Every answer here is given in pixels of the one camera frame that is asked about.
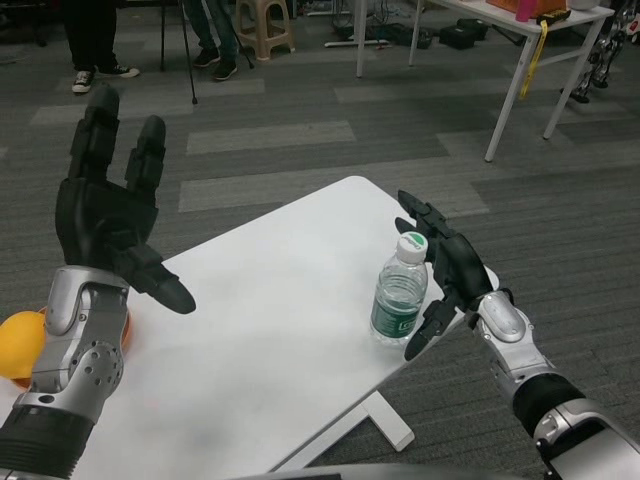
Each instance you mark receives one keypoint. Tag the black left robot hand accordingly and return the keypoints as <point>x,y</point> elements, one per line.
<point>100,225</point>

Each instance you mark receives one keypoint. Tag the orange plastic bowl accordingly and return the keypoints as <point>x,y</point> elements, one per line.
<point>131,330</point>

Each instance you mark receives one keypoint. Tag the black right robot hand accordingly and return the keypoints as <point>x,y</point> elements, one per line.
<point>460,270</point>

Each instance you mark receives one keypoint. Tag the black equipment box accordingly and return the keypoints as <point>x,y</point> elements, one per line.
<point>407,36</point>

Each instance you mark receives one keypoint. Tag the beige plastic stool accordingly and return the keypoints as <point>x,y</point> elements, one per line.
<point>263,47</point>

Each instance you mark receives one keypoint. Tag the person in teal sweater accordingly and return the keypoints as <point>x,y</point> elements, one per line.
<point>225,40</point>

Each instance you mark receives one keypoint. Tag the black case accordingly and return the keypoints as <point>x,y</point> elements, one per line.
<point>462,35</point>

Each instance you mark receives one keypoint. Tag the person in black clothes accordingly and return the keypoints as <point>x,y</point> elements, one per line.
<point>90,35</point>

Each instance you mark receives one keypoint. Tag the yellow tape measure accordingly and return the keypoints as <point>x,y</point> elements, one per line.
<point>552,16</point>

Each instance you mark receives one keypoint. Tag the black camera tripod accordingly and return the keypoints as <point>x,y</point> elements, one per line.
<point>189,50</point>

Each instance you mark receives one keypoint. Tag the silver black humanoid robot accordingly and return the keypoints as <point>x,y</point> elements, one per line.
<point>597,70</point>

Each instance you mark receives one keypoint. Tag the white round device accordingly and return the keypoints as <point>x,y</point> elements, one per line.
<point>634,34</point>

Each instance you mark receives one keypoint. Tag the long white table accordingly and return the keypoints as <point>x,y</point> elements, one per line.
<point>506,107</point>

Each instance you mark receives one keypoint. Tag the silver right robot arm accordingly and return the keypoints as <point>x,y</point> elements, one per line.
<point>505,320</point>

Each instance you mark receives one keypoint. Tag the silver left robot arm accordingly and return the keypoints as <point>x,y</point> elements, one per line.
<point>65,300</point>

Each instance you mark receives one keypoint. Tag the small white standing desk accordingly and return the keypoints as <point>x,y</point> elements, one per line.
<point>360,43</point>

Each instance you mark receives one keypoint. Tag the clear water bottle green label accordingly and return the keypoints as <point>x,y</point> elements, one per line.
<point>397,300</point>

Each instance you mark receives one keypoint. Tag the orange tray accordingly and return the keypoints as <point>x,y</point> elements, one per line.
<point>502,4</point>

